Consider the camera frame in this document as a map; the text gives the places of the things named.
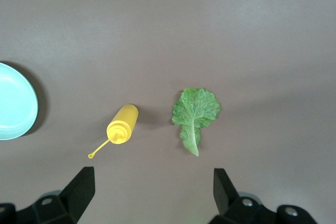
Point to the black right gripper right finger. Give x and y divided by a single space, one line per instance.
225 197

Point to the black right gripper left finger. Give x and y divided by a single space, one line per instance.
78 195

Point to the yellow squeeze bottle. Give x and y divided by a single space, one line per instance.
123 124

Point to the green lettuce leaf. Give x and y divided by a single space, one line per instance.
195 108

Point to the mint green plate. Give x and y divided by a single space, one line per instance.
15 103

